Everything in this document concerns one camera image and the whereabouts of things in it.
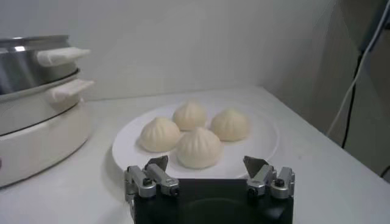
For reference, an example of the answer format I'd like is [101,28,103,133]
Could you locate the white round plate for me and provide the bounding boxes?
[111,101,280,181]

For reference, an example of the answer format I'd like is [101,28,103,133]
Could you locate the stainless steel steamer basket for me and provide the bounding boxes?
[0,34,92,96]

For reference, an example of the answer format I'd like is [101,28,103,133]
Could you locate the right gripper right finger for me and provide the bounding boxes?
[243,155,296,201]

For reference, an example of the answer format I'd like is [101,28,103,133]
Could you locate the cream electric cooking pot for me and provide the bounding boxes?
[0,70,96,189]

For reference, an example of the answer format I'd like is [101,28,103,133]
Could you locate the black hanging cable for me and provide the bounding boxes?
[341,54,364,149]

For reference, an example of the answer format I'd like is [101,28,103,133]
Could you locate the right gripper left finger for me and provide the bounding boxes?
[124,155,181,204]

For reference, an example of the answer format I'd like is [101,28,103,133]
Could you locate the white hanging cable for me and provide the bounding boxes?
[326,0,390,138]

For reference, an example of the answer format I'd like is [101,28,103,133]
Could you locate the white steamed baozi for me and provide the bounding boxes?
[139,116,182,153]
[172,100,209,132]
[210,107,252,142]
[174,127,224,170]

